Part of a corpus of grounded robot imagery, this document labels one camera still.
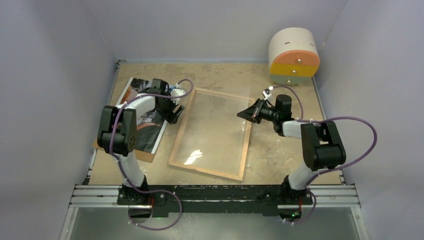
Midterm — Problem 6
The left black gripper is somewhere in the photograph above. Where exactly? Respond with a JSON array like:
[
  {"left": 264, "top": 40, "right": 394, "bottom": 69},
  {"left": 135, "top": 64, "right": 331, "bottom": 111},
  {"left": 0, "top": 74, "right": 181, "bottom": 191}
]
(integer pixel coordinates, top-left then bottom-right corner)
[{"left": 156, "top": 93, "right": 184, "bottom": 125}]

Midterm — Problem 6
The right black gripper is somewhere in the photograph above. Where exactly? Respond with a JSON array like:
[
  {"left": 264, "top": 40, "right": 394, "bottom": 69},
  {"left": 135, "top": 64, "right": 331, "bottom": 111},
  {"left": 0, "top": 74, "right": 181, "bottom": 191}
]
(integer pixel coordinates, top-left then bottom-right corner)
[{"left": 237, "top": 98, "right": 279, "bottom": 124}]

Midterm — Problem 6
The printed photo sheet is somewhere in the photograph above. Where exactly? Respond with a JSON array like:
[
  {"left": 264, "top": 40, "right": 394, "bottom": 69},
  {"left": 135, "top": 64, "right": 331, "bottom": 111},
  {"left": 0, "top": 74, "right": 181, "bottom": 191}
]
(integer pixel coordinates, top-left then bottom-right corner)
[{"left": 116, "top": 77, "right": 185, "bottom": 155}]

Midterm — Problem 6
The wooden picture frame with glass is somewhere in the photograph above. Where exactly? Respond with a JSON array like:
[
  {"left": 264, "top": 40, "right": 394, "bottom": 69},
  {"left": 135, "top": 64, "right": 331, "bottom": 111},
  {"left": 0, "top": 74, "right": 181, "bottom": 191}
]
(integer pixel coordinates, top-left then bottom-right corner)
[{"left": 168, "top": 88, "right": 254, "bottom": 182}]

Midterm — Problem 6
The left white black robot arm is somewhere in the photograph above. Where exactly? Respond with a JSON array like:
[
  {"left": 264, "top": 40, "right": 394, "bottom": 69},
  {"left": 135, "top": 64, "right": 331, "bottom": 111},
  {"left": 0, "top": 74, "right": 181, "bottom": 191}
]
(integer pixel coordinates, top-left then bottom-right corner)
[{"left": 96, "top": 79, "right": 193, "bottom": 205}]

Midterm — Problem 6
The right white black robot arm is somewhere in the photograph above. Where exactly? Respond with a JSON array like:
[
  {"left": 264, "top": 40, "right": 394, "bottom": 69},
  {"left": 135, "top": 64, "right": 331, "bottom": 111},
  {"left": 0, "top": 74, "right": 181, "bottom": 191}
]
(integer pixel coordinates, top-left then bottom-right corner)
[{"left": 237, "top": 94, "right": 347, "bottom": 204}]

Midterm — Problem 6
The round mini drawer cabinet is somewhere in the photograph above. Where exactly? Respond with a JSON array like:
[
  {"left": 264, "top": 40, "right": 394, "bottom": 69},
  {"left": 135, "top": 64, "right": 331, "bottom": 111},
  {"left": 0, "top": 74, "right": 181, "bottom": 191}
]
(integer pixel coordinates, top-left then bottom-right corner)
[{"left": 268, "top": 27, "right": 321, "bottom": 86}]

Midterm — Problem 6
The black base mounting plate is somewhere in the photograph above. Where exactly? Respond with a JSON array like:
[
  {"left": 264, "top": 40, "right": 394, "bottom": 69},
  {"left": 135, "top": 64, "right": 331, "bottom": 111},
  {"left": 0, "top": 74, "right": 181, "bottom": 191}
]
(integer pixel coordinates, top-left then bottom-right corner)
[{"left": 116, "top": 184, "right": 313, "bottom": 218}]

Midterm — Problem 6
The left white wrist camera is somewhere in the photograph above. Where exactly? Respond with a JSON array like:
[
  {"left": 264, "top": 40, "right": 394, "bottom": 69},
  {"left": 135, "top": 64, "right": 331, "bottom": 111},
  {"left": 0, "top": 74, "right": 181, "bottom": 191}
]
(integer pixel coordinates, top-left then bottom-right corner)
[{"left": 170, "top": 87, "right": 186, "bottom": 104}]

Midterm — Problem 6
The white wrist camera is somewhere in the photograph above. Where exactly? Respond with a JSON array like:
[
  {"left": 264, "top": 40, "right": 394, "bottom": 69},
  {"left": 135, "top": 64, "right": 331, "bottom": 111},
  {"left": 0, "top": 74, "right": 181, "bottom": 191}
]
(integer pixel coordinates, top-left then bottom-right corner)
[
  {"left": 170, "top": 87, "right": 186, "bottom": 104},
  {"left": 262, "top": 86, "right": 274, "bottom": 101}
]

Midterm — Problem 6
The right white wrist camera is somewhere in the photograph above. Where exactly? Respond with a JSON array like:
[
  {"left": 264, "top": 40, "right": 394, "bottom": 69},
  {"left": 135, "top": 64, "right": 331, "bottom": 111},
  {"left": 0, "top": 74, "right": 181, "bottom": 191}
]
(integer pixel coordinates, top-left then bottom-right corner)
[{"left": 262, "top": 86, "right": 274, "bottom": 101}]

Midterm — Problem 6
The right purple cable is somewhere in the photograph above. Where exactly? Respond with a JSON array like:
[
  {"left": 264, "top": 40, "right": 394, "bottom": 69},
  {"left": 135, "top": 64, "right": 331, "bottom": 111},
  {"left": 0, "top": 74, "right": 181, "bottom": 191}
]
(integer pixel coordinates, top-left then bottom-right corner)
[{"left": 263, "top": 85, "right": 379, "bottom": 226}]

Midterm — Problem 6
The purple cable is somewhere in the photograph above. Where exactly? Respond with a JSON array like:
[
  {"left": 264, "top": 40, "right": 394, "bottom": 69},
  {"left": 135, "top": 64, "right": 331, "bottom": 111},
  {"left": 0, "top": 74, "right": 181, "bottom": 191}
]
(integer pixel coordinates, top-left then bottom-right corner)
[
  {"left": 263, "top": 85, "right": 379, "bottom": 226},
  {"left": 108, "top": 78, "right": 195, "bottom": 231}
]

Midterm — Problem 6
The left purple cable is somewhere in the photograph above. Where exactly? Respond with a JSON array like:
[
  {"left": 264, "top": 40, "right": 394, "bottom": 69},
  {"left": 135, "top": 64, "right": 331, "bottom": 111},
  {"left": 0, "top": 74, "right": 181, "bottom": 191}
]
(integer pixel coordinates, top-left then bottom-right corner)
[{"left": 108, "top": 78, "right": 195, "bottom": 231}]

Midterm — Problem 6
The aluminium rail bar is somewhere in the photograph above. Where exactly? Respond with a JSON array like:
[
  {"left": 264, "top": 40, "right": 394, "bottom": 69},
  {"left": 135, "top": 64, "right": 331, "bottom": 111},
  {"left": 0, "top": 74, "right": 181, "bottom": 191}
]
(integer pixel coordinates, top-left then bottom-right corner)
[{"left": 70, "top": 185, "right": 361, "bottom": 208}]

